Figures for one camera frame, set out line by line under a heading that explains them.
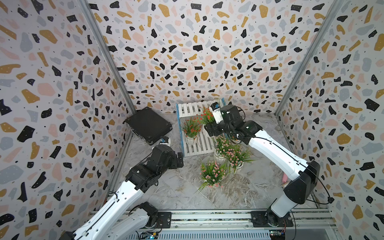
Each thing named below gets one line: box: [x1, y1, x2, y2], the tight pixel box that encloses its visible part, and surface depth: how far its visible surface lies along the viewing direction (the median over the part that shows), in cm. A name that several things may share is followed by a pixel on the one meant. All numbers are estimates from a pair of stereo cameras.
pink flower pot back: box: [214, 133, 232, 161], surface depth 84 cm
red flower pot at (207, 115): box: [201, 106, 214, 125], surface depth 71 cm
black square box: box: [122, 106, 173, 146], surface depth 112 cm
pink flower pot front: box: [194, 160, 228, 194], surface depth 78 cm
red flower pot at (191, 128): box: [182, 116, 202, 145], surface depth 94 cm
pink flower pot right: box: [225, 146, 255, 173], surface depth 83 cm
